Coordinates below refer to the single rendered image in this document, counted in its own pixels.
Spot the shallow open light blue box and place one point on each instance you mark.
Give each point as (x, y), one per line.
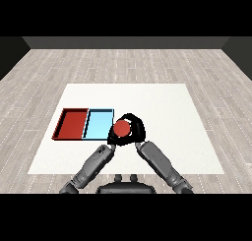
(98, 125)

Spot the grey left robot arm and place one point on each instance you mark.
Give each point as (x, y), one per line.
(93, 164)

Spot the shallow open red box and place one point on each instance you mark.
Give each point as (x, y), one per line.
(73, 125)

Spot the dark grey robot body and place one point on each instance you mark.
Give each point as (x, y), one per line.
(126, 187)

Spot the small red can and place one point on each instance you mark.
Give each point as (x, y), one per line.
(122, 128)

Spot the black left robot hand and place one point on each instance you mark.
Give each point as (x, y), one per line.
(118, 141)

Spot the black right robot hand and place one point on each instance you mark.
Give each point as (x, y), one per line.
(139, 128)

